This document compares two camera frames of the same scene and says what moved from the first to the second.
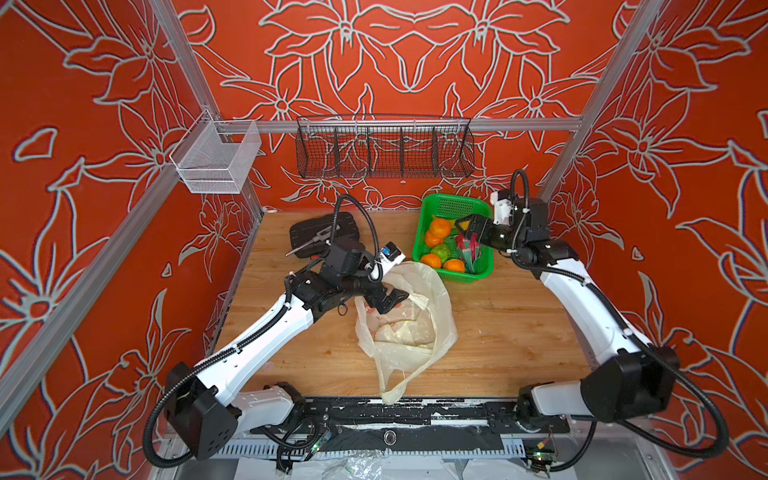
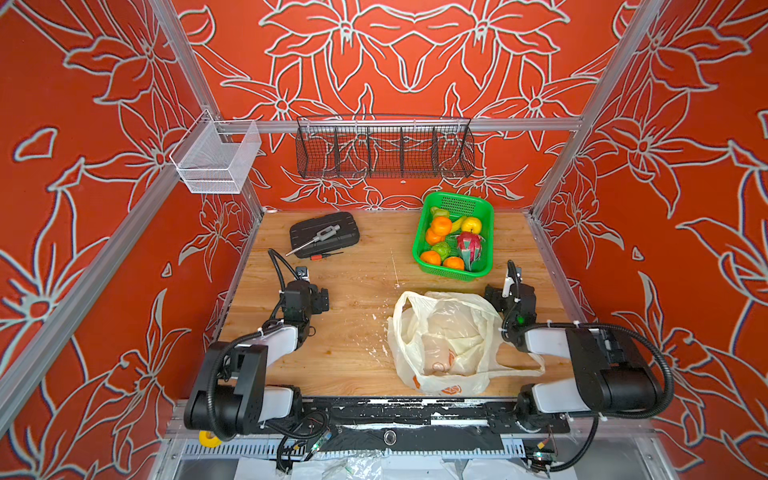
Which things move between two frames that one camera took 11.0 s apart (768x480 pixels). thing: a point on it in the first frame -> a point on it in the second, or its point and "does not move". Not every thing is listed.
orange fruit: x=454 y=265 does not move
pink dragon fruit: x=469 y=250 does not move
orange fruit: x=440 y=228 does not move
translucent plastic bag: x=418 y=329 -> x=449 y=343
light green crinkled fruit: x=442 y=251 does not move
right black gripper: x=476 y=225 -> x=496 y=294
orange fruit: x=432 y=259 does not move
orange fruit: x=432 y=240 does not move
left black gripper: x=374 y=298 -> x=318 y=300
